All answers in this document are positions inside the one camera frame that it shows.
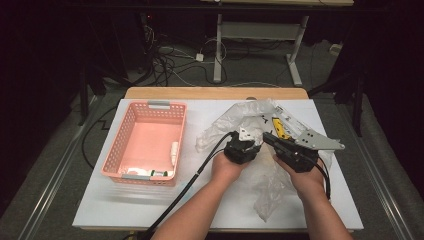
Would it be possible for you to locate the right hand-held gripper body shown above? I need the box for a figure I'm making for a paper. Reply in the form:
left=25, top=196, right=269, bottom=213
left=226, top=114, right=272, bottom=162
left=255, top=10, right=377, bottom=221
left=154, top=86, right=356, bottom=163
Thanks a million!
left=274, top=129, right=346, bottom=174

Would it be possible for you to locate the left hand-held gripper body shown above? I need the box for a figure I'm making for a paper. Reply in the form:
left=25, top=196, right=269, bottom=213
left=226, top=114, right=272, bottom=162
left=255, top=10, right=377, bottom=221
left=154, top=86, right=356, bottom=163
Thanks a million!
left=223, top=126, right=263, bottom=165

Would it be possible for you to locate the clear plastic bag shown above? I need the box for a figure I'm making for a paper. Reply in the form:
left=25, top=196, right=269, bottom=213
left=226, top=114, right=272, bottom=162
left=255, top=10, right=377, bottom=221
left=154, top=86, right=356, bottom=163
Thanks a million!
left=194, top=98, right=334, bottom=223

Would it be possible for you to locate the pink plastic basket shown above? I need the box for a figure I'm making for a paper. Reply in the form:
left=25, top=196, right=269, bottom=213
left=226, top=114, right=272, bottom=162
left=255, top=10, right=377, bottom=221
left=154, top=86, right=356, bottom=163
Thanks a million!
left=100, top=99, right=188, bottom=187

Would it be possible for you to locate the person's left hand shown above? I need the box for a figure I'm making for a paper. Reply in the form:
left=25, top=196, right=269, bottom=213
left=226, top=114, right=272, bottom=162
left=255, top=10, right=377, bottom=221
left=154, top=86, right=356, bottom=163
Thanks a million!
left=210, top=151, right=250, bottom=188

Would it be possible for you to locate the person's right hand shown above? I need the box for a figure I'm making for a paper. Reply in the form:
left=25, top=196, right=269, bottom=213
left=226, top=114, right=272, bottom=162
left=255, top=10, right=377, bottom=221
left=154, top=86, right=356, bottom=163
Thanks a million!
left=273, top=155, right=330, bottom=201

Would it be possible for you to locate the white board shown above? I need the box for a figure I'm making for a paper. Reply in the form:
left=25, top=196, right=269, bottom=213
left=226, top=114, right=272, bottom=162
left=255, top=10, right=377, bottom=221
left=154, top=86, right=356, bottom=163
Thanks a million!
left=72, top=98, right=364, bottom=232

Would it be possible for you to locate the black stand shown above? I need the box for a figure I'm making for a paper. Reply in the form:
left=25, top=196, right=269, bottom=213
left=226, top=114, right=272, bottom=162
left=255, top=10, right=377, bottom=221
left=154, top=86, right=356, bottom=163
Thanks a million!
left=77, top=61, right=111, bottom=127
left=308, top=64, right=367, bottom=138

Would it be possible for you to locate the right hand-held gripper cable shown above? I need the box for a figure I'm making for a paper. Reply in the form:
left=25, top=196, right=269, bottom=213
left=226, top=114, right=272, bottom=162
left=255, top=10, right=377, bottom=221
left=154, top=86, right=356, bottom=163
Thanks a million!
left=314, top=159, right=332, bottom=201

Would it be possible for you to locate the hand-held gripper cable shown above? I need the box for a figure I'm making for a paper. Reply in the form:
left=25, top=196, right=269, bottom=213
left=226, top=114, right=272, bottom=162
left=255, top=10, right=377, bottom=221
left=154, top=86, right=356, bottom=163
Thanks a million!
left=139, top=131, right=236, bottom=240
left=314, top=159, right=332, bottom=201

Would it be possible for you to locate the left hand-held gripper cable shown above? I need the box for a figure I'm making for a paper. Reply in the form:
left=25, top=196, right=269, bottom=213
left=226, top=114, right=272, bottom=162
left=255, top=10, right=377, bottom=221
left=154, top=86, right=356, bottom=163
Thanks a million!
left=139, top=131, right=236, bottom=240

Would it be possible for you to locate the metal rail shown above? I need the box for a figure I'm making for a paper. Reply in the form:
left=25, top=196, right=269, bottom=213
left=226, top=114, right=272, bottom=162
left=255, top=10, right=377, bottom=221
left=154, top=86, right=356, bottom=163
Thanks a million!
left=14, top=95, right=102, bottom=240
left=335, top=103, right=418, bottom=240

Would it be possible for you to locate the white desk frame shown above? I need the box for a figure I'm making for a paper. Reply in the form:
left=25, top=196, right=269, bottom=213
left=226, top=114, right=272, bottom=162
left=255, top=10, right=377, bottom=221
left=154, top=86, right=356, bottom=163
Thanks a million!
left=212, top=13, right=310, bottom=88

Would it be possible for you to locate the tangle of floor cables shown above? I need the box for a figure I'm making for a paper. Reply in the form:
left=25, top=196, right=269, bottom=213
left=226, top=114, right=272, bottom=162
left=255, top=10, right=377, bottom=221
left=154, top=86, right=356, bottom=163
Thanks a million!
left=142, top=24, right=228, bottom=88

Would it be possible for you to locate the black floor cable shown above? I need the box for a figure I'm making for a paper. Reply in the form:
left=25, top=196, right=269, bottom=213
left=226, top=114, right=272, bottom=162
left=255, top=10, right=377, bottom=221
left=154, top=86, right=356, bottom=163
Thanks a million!
left=81, top=105, right=118, bottom=170

